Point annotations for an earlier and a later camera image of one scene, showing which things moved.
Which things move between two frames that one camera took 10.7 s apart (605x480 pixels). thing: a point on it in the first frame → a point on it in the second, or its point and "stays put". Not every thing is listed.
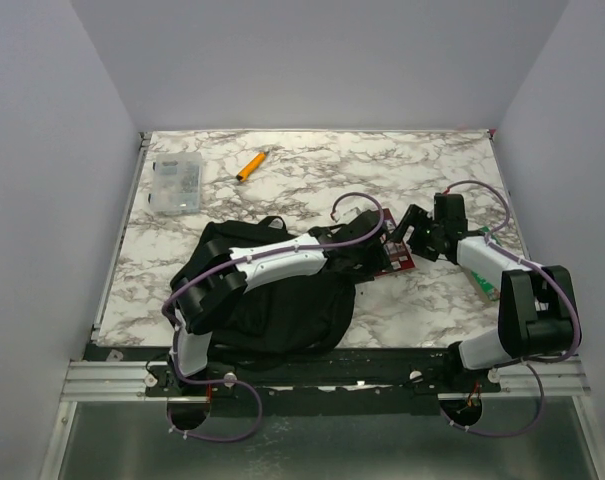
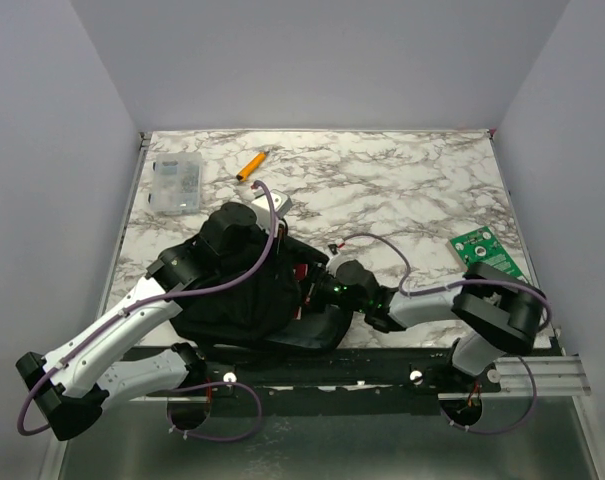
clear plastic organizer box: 176,183 stays put
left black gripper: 377,261 → 281,238
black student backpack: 297,315 stays put
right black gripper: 418,217 → 313,296
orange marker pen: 251,165 stays put
